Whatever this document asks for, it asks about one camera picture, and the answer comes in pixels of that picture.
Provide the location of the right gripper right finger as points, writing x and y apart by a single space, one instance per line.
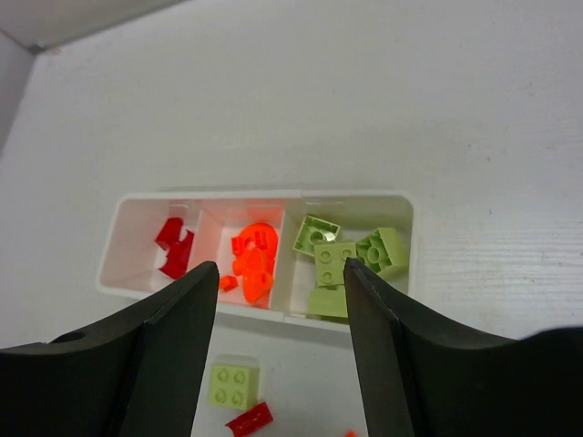
423 374

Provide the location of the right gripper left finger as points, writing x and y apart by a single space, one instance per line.
136 372

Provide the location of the small red lego piece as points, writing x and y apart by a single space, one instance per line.
251 421

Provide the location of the red half-round lego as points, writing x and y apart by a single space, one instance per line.
177 256

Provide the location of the red arch lego piece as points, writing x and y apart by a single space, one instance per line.
169 233

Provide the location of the green lego brick small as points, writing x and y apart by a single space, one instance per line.
329 261

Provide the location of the orange half-ring lego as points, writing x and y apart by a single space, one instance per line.
256 270

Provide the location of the orange round lego disc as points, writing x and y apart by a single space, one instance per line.
258 235

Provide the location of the white three-compartment tray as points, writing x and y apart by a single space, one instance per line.
131 259

